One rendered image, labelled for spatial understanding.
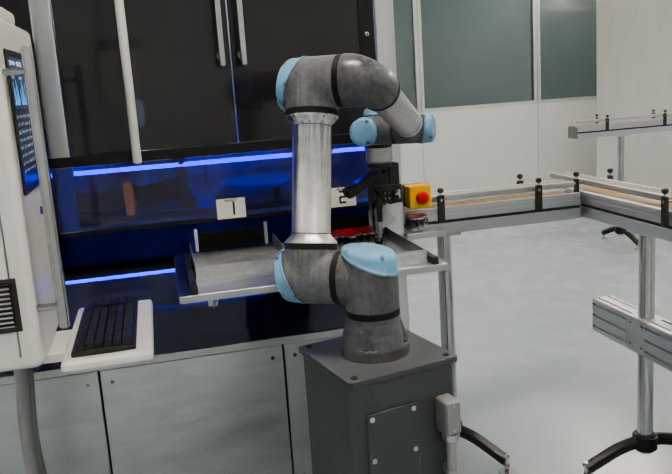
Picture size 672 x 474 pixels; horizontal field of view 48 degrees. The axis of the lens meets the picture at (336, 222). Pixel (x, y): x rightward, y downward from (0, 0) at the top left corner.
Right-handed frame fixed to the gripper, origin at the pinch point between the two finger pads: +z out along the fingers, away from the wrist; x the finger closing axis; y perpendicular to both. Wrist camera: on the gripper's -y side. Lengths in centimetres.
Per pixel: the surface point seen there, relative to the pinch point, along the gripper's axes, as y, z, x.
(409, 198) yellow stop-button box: 16.2, -6.0, 16.7
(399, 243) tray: 7.4, 4.5, 1.8
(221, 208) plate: -42.0, -8.9, 16.9
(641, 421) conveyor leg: 88, 74, 1
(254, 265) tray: -36.7, 3.3, -9.0
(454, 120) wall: 223, 0, 477
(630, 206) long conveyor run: 84, 1, 2
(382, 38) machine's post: 10, -55, 17
